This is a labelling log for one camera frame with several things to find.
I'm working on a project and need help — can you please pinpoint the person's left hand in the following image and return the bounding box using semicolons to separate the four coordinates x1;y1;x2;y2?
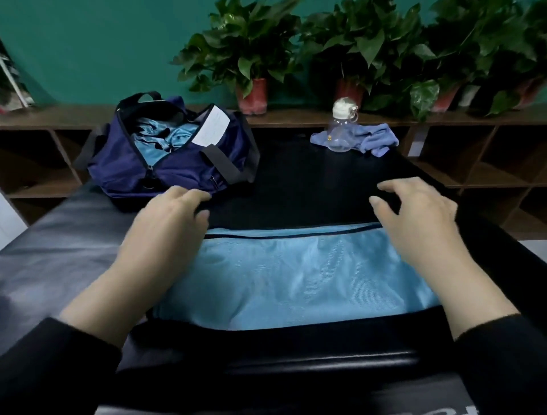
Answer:
111;185;213;300

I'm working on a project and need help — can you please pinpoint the person's right hand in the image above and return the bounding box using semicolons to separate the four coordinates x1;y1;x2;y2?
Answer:
369;176;471;279

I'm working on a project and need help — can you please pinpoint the navy blue bag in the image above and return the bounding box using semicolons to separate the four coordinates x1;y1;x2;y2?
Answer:
74;91;262;200

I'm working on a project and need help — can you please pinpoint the purple cloth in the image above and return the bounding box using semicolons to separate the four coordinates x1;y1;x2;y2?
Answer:
309;123;400;158

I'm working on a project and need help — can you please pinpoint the clear bottle silver cap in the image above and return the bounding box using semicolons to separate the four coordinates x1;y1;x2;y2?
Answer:
325;96;360;154

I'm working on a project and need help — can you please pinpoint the person's right forearm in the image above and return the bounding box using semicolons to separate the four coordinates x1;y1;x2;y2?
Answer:
431;255;547;415

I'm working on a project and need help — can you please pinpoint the person's left forearm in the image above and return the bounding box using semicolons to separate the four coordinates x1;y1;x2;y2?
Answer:
0;269;168;415

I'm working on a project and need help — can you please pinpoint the wooden shelf cabinet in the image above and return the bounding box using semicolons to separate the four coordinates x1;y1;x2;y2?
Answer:
0;104;547;241

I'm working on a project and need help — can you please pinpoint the black leather bench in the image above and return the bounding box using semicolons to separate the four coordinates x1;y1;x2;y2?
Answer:
0;128;547;415

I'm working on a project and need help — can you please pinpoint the green plant in white pot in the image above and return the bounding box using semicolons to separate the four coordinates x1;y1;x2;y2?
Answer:
409;0;514;121

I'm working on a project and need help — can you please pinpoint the green plant in red pot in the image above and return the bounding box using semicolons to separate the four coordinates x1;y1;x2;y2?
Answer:
173;0;302;116
487;0;547;116
299;0;424;108

